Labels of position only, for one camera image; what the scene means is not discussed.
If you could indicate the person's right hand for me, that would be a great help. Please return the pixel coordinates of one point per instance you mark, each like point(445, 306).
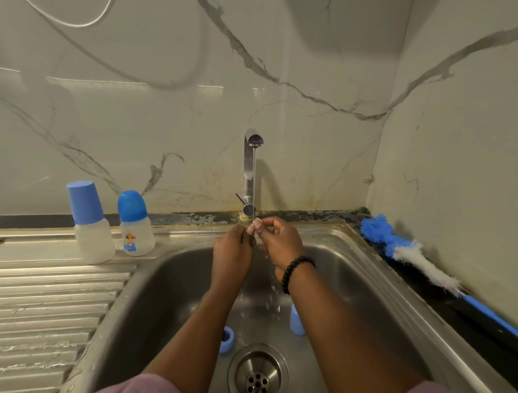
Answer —
point(282, 243)

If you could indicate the person's left hand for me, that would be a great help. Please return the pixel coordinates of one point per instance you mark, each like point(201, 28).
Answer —
point(233, 259)

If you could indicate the clear silicone nipple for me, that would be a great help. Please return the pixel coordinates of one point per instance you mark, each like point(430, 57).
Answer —
point(257, 228)

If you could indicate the blue cylindrical bottle cap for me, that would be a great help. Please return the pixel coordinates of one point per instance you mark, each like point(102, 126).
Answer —
point(296, 322)

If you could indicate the blue and white bottle brush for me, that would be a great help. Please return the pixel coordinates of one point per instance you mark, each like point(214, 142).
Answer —
point(379, 231)

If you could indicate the cartoon print baby bottle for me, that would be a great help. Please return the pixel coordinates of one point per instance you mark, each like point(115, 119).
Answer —
point(136, 231)

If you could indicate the translucent bottle front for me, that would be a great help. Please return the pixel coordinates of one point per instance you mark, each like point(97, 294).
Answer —
point(91, 235)

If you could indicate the person's right forearm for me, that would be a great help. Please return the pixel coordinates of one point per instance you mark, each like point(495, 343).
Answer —
point(348, 336)

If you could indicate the person's left forearm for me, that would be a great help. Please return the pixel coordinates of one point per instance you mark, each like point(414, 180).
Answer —
point(194, 340)

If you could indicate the chrome sink faucet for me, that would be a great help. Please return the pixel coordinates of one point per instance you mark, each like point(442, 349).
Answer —
point(249, 174)

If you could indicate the metal sink drain strainer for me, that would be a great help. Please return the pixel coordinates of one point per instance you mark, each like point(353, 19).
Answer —
point(257, 371)

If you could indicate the pink shirt sleeve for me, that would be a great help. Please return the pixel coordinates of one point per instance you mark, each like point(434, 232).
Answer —
point(142, 385)
point(429, 388)

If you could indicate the stainless steel sink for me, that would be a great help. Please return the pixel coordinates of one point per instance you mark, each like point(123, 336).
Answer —
point(57, 308)

